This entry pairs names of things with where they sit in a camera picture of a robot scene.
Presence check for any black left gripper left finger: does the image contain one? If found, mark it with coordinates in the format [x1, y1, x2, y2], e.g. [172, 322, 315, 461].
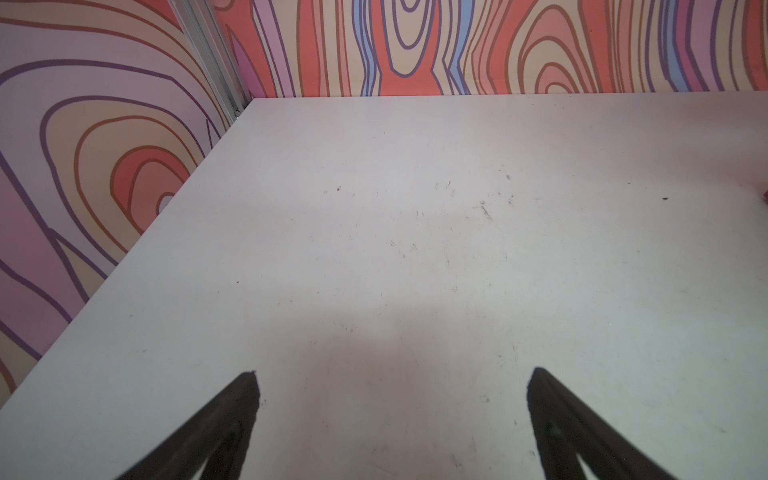
[120, 371, 260, 479]

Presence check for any aluminium cage frame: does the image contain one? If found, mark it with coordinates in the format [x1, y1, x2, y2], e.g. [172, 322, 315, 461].
[169, 0, 250, 124]

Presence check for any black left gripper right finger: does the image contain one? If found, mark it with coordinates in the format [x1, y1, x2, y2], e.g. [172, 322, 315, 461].
[527, 367, 672, 480]

